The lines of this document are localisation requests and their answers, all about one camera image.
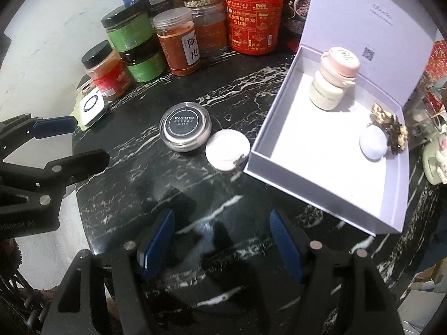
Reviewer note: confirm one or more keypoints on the brown fuzzy clothing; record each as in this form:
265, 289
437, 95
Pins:
10, 261

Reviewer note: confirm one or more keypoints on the clear glass cup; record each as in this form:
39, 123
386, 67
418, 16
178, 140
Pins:
419, 118

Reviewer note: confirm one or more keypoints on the tall green label jar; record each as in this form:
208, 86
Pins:
129, 31

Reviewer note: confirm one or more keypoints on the red patterned bag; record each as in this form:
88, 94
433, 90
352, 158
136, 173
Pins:
438, 62

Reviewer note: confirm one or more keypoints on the cream mug with plush dog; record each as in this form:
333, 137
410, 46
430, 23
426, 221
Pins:
434, 167

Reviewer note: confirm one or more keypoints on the white square device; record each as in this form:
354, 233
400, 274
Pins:
92, 106

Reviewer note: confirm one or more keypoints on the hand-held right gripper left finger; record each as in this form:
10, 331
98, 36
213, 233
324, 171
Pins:
157, 244

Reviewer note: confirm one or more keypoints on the lavender gift box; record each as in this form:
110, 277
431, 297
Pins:
314, 167

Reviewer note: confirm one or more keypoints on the orange peel jar white label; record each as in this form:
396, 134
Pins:
174, 49

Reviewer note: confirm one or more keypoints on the clear jar orange contents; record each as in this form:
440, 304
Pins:
209, 31

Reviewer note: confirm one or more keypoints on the pale blue round compact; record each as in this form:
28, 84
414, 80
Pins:
373, 143

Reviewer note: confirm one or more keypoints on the lilac round compact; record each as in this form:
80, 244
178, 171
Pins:
225, 150

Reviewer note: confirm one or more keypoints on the red label jar black lid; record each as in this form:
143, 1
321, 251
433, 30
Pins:
108, 76

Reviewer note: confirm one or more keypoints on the bear claw hair clip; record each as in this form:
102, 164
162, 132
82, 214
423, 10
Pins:
380, 113

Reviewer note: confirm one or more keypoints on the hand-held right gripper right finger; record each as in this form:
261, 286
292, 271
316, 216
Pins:
286, 244

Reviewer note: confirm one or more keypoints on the white leaf pattern cloth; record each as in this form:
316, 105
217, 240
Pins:
52, 251

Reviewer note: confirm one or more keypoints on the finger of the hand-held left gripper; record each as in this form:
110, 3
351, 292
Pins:
80, 164
52, 126

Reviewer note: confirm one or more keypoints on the short green label jar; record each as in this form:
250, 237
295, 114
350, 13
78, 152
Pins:
146, 66

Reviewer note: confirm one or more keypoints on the silver power bank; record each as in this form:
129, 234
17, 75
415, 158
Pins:
83, 83

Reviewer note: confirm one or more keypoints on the red tin canister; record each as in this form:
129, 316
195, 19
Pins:
251, 21

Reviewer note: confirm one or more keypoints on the round case with ears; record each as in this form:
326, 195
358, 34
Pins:
340, 64

